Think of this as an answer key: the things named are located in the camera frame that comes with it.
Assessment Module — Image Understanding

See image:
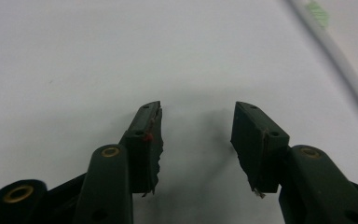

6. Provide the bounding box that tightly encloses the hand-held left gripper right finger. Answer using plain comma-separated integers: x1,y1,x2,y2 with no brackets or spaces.
230,101,358,224

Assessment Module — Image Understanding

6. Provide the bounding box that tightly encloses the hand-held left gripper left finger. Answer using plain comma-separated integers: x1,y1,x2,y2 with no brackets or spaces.
72,100,164,224

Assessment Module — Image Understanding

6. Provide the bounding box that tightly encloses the white toothbrush with green bristles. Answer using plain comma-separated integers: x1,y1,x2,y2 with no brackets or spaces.
287,0,358,123

